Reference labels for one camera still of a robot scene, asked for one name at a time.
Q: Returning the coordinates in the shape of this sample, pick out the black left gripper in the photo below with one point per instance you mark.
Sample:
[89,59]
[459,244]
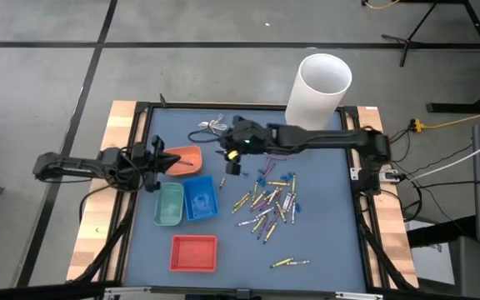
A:
[152,164]

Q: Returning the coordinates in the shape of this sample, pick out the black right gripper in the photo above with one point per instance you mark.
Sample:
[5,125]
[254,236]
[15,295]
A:
[250,139]

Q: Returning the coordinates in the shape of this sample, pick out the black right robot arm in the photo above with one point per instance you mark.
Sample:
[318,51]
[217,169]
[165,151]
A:
[327,139]

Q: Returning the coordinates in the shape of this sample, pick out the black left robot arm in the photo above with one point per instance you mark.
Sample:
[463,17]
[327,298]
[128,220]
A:
[77,164]

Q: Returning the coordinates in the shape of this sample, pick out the orange plastic bin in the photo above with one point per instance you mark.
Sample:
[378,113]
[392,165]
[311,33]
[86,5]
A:
[190,154]

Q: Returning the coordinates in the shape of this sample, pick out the green plastic bin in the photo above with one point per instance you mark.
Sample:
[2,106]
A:
[168,204]

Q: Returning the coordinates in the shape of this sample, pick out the blue slotted plastic basket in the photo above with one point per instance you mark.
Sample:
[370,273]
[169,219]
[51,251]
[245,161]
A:
[200,198]

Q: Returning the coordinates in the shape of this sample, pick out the light wooden table plank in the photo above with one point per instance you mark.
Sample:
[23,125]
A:
[390,233]
[119,125]

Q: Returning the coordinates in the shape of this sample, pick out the small black antenna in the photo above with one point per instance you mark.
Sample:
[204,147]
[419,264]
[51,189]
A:
[163,101]

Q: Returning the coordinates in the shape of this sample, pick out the red slotted plastic basket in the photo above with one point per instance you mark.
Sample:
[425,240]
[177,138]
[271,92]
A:
[193,253]

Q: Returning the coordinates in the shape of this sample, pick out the white shade wooden base lamp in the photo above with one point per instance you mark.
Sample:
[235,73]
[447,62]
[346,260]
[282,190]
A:
[319,96]

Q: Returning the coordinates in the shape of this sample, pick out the blue-grey table mat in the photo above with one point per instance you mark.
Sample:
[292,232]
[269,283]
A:
[306,250]

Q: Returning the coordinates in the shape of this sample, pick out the black tripod stand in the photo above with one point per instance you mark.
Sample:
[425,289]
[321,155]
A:
[407,41]

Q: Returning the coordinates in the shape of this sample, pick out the black beam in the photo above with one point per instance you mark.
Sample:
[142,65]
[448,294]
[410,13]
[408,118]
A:
[436,233]

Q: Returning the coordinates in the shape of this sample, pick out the black stand base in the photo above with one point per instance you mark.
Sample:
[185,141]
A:
[452,107]

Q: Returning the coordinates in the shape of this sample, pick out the light grey box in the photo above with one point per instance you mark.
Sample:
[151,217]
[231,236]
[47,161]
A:
[431,262]

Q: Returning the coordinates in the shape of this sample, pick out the black metal table frame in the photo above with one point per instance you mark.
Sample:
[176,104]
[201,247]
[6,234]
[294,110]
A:
[223,105]

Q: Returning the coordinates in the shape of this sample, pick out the silver metal bracket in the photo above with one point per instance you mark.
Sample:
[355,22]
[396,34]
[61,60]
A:
[358,296]
[123,290]

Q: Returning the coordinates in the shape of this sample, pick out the grey camera box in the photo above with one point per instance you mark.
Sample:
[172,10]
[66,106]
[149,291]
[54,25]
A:
[243,293]

